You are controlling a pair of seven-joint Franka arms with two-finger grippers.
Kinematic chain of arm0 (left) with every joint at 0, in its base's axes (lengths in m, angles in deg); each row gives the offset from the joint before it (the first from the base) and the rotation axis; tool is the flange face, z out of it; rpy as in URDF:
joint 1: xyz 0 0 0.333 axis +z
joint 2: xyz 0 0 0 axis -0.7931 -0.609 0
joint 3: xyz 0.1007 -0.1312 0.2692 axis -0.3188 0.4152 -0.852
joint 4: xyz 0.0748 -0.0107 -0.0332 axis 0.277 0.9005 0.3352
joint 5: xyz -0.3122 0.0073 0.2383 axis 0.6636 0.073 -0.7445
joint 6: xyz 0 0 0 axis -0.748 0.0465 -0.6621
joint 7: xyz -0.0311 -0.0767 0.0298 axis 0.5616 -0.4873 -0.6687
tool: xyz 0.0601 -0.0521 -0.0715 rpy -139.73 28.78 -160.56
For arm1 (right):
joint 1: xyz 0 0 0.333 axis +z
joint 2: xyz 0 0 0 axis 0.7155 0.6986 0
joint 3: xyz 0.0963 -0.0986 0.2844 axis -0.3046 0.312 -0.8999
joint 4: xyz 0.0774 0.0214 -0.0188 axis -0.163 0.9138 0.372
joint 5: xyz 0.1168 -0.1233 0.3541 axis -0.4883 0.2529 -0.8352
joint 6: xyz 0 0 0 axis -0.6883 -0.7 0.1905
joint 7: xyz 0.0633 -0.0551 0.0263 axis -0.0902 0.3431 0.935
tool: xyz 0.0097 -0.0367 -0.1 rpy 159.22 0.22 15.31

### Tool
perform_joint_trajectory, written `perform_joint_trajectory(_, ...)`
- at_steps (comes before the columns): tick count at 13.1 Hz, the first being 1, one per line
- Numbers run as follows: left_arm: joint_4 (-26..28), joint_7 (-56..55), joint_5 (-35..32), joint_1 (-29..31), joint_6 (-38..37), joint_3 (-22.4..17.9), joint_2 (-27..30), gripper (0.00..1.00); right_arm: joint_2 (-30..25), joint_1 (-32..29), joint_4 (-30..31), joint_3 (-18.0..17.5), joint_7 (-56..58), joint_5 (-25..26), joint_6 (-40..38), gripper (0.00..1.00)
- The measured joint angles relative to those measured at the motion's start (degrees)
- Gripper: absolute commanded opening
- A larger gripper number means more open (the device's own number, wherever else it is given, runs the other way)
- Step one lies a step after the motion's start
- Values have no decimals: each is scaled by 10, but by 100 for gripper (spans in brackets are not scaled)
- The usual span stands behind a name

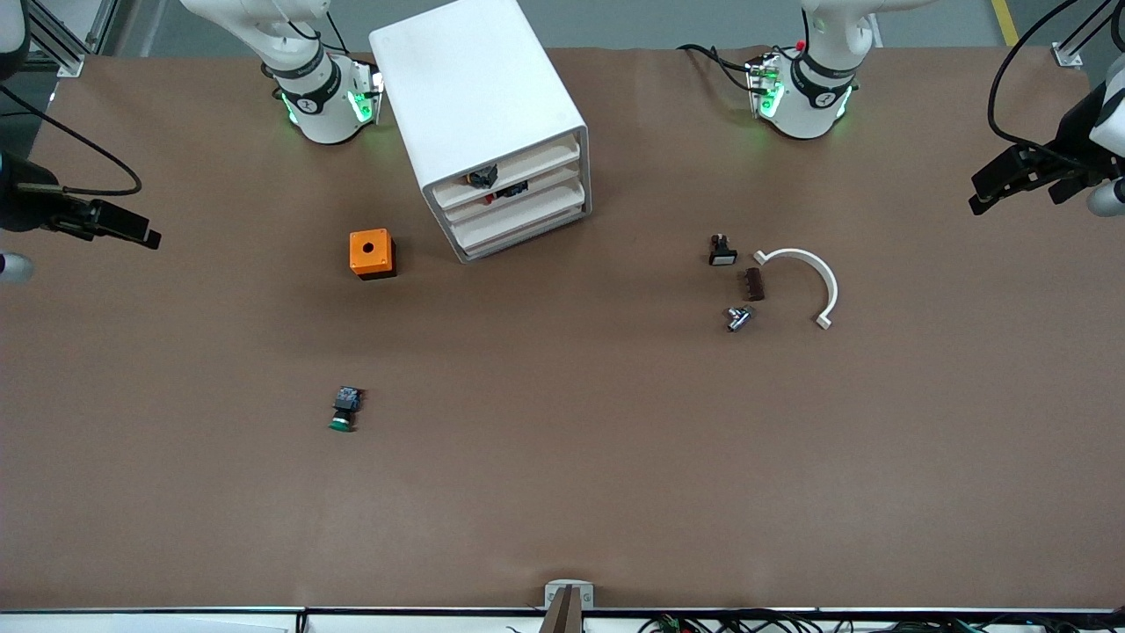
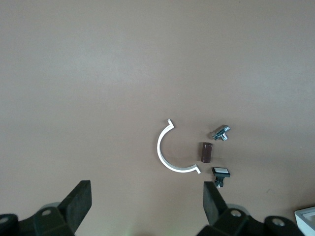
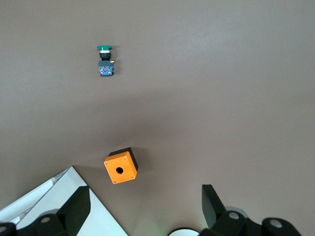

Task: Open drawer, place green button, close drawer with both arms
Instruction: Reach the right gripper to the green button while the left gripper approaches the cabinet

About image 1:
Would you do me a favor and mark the black arm base cable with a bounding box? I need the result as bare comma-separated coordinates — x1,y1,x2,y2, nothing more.
677,42,761,93

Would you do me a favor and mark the brown mount bar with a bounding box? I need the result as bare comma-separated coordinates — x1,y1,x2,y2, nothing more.
540,586,584,633

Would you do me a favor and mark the white half-ring clamp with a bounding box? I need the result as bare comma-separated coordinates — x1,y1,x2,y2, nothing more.
753,248,839,331

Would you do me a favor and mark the black cable bundle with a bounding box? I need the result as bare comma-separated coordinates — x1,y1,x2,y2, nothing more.
637,609,1125,633

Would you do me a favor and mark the white drawer cabinet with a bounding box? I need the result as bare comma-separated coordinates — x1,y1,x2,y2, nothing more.
368,0,593,265

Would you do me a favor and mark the aluminium frame strut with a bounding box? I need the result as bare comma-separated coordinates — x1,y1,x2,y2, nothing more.
83,0,120,55
1052,0,1125,69
25,0,87,78

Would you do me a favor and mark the orange button enclosure box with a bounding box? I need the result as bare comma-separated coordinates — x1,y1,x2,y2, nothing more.
350,229,397,280

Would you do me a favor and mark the grey mount bracket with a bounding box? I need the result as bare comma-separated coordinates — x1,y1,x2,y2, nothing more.
544,579,595,610

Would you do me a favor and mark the white plastic drawer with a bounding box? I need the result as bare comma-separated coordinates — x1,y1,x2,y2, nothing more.
427,132,584,210
432,151,586,229
450,192,592,264
442,171,589,247

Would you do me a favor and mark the green push button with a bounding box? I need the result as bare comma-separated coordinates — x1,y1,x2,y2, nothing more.
330,386,365,433

